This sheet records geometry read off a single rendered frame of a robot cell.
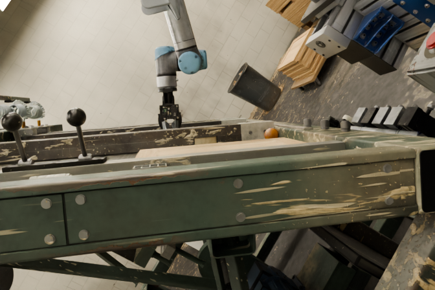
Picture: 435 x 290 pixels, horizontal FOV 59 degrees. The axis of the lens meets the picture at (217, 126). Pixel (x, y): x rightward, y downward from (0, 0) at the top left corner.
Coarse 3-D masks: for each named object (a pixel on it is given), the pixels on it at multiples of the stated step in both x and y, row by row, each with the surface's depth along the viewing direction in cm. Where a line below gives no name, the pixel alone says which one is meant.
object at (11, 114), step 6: (6, 114) 74; (12, 114) 74; (18, 114) 75; (6, 120) 73; (12, 120) 73; (18, 120) 74; (6, 126) 73; (12, 126) 73; (18, 126) 74; (12, 132) 76; (18, 132) 76; (18, 138) 76; (18, 144) 77; (24, 150) 78; (24, 156) 79; (18, 162) 79; (24, 162) 79; (30, 162) 80
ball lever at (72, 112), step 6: (72, 108) 76; (78, 108) 76; (72, 114) 74; (78, 114) 75; (84, 114) 76; (72, 120) 74; (78, 120) 75; (84, 120) 76; (78, 126) 77; (78, 132) 78; (78, 138) 78; (84, 144) 80; (84, 150) 80; (78, 156) 81; (84, 156) 81; (90, 156) 81
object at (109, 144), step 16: (176, 128) 141; (192, 128) 138; (208, 128) 138; (224, 128) 139; (240, 128) 140; (256, 128) 141; (0, 144) 129; (16, 144) 130; (32, 144) 131; (48, 144) 131; (64, 144) 132; (96, 144) 133; (112, 144) 134; (128, 144) 135; (144, 144) 136; (160, 144) 136; (176, 144) 137; (192, 144) 138; (0, 160) 129; (16, 160) 130
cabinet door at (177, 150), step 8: (200, 144) 128; (208, 144) 126; (216, 144) 124; (224, 144) 123; (232, 144) 123; (240, 144) 121; (248, 144) 119; (256, 144) 118; (264, 144) 116; (272, 144) 114; (280, 144) 113; (144, 152) 116; (152, 152) 115; (160, 152) 116; (168, 152) 114; (176, 152) 113; (184, 152) 111; (192, 152) 110
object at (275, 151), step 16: (288, 144) 90; (304, 144) 87; (320, 144) 86; (336, 144) 87; (128, 160) 83; (144, 160) 81; (160, 160) 81; (176, 160) 82; (192, 160) 82; (208, 160) 83; (224, 160) 83; (0, 176) 77; (16, 176) 78; (32, 176) 78
